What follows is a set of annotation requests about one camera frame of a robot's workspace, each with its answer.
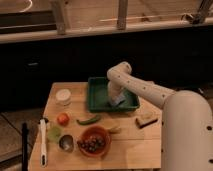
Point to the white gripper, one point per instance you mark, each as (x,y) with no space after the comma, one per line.
(115,91)

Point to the red tomato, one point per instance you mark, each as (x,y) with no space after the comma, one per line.
(63,119)

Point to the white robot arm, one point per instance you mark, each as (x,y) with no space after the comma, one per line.
(187,120)

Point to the dark grapes bunch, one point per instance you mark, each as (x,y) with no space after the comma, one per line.
(92,144)

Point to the blue sponge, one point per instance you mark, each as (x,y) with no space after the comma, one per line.
(119,99)

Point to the white lidded jar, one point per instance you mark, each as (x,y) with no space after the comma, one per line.
(63,97)

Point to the black pole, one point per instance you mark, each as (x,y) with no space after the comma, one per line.
(24,147)

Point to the yellow scrub brush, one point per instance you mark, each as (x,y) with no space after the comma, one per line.
(146,119)

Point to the light green lettuce piece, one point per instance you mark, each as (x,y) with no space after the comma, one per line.
(54,134)

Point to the orange bowl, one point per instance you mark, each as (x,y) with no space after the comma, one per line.
(96,131)

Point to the white handled utensil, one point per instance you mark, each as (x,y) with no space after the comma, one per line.
(43,128)

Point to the green plastic tray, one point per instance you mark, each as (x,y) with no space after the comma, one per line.
(97,97)

